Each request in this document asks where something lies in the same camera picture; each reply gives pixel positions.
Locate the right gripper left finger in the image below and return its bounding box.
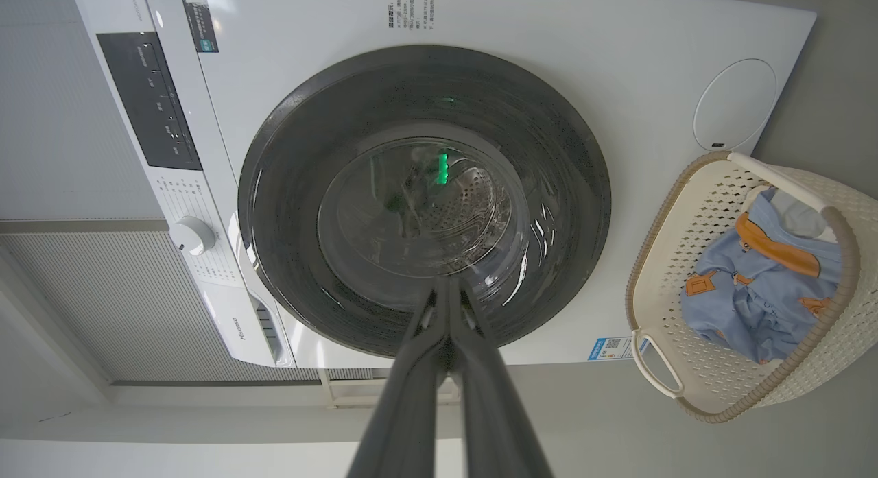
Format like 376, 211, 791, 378
346, 278, 451, 478

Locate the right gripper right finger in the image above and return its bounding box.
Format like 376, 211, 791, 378
449, 278, 554, 478

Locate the dark round glass washer door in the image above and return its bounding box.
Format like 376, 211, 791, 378
237, 45, 613, 359

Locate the blue garment with orange cartoons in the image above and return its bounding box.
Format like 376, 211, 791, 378
680, 187, 843, 364

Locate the white grey garment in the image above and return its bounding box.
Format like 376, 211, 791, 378
744, 185, 839, 244

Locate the white washing machine control knob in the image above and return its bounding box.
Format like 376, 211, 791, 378
169, 216, 217, 256

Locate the white front-load washing machine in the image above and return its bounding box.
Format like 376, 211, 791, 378
69, 0, 817, 369

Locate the blue energy label sticker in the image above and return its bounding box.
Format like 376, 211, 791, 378
588, 336, 649, 362

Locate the cream perforated laundry basket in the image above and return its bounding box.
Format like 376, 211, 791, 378
626, 151, 878, 424

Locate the round white filter cover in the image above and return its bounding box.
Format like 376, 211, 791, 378
693, 58, 778, 153

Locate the dark product info sticker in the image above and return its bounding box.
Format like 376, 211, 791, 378
180, 0, 220, 53

